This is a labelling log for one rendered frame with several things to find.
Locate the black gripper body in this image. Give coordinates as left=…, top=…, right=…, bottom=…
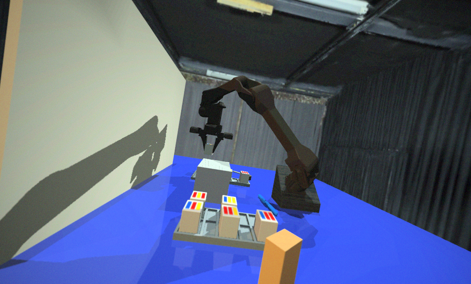
left=189, top=117, right=233, bottom=139

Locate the grey metal rack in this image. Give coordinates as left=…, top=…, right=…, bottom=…
left=172, top=207, right=265, bottom=251

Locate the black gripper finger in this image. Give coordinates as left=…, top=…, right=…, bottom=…
left=198, top=135, right=207, bottom=149
left=213, top=138, right=223, bottom=153

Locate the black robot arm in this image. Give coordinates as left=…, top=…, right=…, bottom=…
left=199, top=76, right=320, bottom=195

